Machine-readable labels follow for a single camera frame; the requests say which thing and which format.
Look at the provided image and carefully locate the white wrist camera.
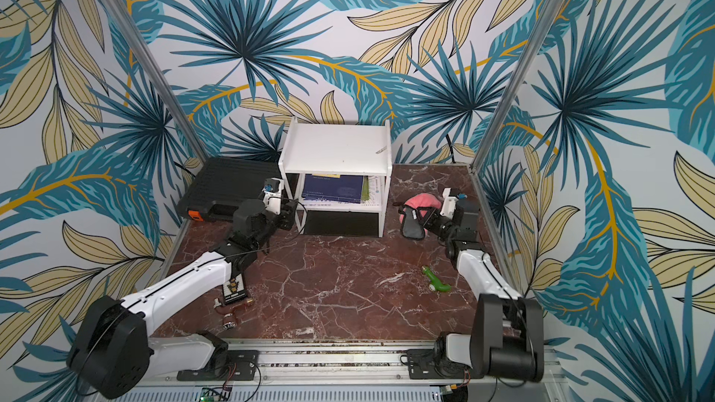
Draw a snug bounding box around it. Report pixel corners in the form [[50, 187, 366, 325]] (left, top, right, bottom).
[[263, 178, 284, 215], [441, 187, 467, 221]]

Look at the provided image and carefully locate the black plastic tool case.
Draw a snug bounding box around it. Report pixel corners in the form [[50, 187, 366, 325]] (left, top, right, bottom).
[[176, 157, 279, 221]]

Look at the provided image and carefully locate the dark blue book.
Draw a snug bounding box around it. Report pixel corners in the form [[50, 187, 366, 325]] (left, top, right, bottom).
[[302, 174, 364, 204]]

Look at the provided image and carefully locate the white two-tier bookshelf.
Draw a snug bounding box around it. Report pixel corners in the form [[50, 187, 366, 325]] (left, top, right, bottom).
[[277, 117, 393, 237]]

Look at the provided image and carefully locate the aluminium front rail frame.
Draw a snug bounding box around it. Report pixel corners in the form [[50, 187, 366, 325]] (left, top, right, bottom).
[[122, 340, 575, 401]]

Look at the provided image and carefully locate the pink cloth with black trim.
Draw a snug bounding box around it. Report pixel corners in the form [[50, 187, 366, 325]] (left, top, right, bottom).
[[396, 193, 441, 240]]

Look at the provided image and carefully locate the white green booklet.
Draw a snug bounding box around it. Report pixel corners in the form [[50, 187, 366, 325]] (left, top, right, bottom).
[[361, 176, 385, 205]]

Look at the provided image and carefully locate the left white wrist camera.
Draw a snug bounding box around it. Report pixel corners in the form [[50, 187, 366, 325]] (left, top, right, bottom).
[[263, 178, 284, 215]]

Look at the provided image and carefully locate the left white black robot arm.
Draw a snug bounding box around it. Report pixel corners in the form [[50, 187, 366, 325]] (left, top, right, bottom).
[[66, 197, 302, 399]]

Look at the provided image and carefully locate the black card with yellow pattern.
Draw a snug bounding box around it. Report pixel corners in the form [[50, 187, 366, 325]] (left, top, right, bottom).
[[222, 274, 249, 306]]

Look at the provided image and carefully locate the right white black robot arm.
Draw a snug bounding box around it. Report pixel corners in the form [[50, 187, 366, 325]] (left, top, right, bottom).
[[418, 201, 545, 383]]

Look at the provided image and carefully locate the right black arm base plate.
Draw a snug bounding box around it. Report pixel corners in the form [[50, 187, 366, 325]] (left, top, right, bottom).
[[400, 332, 483, 380]]

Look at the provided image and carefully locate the green plastic tool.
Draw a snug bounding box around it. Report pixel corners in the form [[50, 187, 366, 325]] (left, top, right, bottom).
[[421, 265, 452, 293]]

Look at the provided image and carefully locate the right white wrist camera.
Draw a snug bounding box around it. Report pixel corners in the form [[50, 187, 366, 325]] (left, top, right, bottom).
[[441, 187, 467, 221]]

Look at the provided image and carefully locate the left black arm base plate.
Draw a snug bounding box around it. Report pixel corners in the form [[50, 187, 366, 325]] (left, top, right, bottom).
[[177, 331, 260, 382]]

